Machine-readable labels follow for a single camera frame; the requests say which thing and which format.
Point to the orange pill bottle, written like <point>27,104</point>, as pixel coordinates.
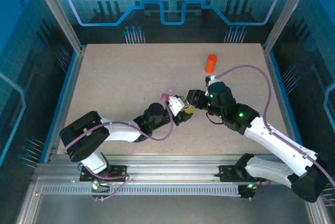
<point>211,64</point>

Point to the orange bottle cap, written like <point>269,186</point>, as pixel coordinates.
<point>211,57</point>

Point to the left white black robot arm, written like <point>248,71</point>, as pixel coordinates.
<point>120,132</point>

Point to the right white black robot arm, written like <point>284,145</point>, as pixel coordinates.
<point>277,140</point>

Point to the aluminium cross beam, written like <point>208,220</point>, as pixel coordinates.
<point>170,166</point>

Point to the blue table edge strip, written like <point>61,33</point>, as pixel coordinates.
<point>281,90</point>
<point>65,90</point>

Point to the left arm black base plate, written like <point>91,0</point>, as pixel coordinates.
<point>121,173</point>

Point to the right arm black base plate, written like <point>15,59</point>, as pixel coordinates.
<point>226,174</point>

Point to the grey metal lower frame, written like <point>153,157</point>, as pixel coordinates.
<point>170,211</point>

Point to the aluminium frame post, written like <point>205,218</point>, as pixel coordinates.
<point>288,12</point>
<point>58,12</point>

